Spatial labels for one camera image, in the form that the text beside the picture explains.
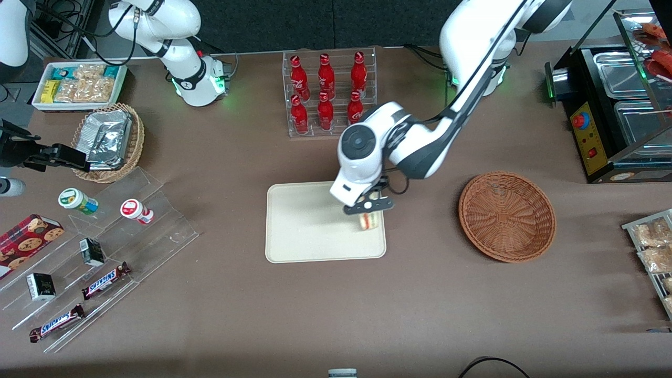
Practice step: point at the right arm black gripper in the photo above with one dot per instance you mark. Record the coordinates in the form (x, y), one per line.
(17, 155)

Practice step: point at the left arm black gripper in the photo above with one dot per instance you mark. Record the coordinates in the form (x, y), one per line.
(378, 186)

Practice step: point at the sandwich with lettuce and tomato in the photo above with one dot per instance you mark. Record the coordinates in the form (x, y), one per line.
(368, 220)

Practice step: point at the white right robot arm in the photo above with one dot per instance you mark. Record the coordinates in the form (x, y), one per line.
(184, 68)

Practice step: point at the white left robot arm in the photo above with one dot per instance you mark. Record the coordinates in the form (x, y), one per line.
(462, 37)

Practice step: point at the cream rectangular tray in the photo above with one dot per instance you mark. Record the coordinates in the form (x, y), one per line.
(310, 226)

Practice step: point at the small tan wicker basket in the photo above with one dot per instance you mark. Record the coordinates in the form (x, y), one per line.
(134, 147)

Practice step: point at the round brown wicker basket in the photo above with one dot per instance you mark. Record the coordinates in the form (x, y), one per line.
(504, 215)

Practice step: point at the tray of packaged snacks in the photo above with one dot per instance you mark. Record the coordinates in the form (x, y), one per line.
(630, 227)

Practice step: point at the silver foil packets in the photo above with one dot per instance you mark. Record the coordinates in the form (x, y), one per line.
(107, 139)

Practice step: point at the green lid white cup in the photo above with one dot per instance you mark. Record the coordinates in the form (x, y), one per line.
(73, 199)

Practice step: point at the white rectangular snack bin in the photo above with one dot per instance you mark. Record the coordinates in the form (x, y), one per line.
(39, 104)

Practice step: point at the grey white cylinder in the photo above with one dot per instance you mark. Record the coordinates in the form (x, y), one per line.
(10, 187)

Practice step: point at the yellow snack packet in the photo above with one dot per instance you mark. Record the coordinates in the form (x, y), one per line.
(50, 91)

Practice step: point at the clear bag of crackers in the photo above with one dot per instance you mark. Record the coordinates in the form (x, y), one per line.
(651, 233)
(668, 284)
(86, 86)
(669, 304)
(656, 260)

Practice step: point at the clear acrylic bottle rack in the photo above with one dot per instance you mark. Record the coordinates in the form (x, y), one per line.
(341, 131)

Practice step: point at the red lid white cup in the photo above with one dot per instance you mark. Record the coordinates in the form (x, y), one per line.
(134, 209)

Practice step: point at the teal snack packet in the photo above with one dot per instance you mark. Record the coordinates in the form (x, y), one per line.
(111, 71)
(62, 72)

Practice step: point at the red cola bottle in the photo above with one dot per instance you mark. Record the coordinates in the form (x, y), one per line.
(358, 76)
(355, 113)
(325, 114)
(299, 79)
(299, 118)
(326, 79)

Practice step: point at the red cookie box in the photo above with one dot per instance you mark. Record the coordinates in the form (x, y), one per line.
(26, 241)

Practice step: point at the small black carton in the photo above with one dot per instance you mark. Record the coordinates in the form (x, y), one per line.
(41, 286)
(92, 252)

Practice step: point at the clear acrylic stepped stand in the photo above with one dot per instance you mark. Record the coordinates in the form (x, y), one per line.
(157, 236)

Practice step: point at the Snickers chocolate bar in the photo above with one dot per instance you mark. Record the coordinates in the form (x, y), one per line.
(55, 324)
(105, 281)

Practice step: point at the grey white object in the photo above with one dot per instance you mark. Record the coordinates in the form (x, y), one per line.
(342, 374)

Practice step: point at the black glass food warmer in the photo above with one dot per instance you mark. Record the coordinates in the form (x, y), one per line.
(590, 142)

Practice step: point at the steel warmer pan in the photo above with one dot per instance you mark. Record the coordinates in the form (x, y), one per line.
(638, 123)
(619, 73)

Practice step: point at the red food in warmer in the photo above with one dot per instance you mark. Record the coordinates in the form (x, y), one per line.
(656, 47)

